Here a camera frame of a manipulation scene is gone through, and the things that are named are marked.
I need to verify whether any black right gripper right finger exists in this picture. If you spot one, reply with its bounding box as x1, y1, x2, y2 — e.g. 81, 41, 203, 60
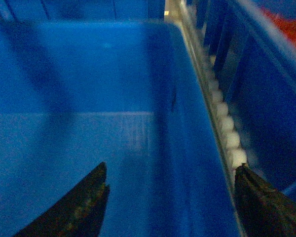
234, 163, 296, 237

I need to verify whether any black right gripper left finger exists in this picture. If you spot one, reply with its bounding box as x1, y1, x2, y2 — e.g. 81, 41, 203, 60
15, 162, 110, 237

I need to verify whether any large blue plastic crate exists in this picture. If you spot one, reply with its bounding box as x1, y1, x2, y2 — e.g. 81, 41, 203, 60
0, 21, 240, 237

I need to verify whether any neighbouring blue crate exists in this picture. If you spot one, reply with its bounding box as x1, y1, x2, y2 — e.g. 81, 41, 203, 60
187, 0, 296, 201

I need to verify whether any white roller shelf rail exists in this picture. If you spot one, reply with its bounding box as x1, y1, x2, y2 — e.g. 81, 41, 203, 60
164, 0, 249, 173

